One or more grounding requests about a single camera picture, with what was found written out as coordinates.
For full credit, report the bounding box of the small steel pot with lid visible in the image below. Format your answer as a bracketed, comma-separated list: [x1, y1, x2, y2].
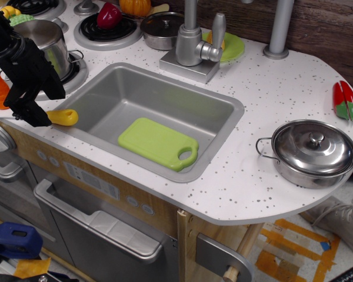
[140, 12, 184, 51]

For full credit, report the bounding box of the steel pan with lid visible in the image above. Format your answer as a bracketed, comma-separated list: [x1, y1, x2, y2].
[255, 120, 353, 189]

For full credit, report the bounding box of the black stove burner right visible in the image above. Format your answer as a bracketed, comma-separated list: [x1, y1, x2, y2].
[74, 13, 142, 51]

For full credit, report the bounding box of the back left stove burner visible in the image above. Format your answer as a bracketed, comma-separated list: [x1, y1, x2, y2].
[7, 0, 66, 20]

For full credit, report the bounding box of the orange toy pumpkin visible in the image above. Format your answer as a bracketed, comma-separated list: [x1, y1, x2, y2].
[119, 0, 151, 17]

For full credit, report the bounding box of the grey oven door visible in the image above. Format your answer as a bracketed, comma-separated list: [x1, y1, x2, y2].
[0, 127, 56, 245]

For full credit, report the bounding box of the red toy bell pepper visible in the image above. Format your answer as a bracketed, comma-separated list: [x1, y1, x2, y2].
[96, 2, 123, 29]

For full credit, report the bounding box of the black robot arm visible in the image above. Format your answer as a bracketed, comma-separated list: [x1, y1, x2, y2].
[0, 11, 65, 127]

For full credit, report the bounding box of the red green toy chili pepper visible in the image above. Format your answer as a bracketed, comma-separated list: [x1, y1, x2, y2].
[332, 80, 353, 121]

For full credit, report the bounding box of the tall steel pot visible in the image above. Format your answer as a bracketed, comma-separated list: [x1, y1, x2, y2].
[14, 20, 84, 82]

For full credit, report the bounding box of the front stove burner ring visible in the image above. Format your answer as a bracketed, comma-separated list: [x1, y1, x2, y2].
[0, 52, 89, 102]

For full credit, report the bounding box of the yellow toy pepper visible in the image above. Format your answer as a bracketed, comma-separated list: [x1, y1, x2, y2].
[1, 5, 21, 19]

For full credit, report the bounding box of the yellow toy corn piece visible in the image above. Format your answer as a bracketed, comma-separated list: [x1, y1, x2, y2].
[205, 31, 225, 51]

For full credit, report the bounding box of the white sneaker shoe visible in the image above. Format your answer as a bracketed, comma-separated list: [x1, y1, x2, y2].
[300, 196, 353, 251]

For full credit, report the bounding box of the green plastic plate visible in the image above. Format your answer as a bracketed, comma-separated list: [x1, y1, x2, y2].
[202, 31, 245, 64]

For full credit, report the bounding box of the silver toy faucet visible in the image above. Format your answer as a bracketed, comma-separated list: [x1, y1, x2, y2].
[159, 1, 226, 83]

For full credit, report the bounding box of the green toy lettuce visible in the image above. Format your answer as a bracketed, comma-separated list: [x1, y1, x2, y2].
[9, 14, 35, 26]

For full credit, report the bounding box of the grey toy sink basin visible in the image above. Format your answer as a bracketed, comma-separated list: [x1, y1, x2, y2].
[59, 63, 244, 182]

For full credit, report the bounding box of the grey dishwasher door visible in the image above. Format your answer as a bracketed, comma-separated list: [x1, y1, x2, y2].
[34, 179, 179, 281]

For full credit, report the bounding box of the grey support pole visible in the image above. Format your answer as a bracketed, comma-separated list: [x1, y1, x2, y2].
[263, 0, 294, 60]

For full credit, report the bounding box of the blue clamp tool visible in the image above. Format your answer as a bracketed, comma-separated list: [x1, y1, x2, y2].
[0, 222, 43, 259]

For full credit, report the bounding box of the green plastic cutting board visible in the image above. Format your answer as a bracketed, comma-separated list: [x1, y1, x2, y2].
[118, 117, 199, 172]

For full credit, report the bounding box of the grey stove knob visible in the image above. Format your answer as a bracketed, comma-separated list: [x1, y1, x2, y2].
[74, 0, 99, 16]

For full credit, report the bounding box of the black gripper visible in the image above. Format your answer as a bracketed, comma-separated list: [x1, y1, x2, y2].
[0, 36, 66, 127]

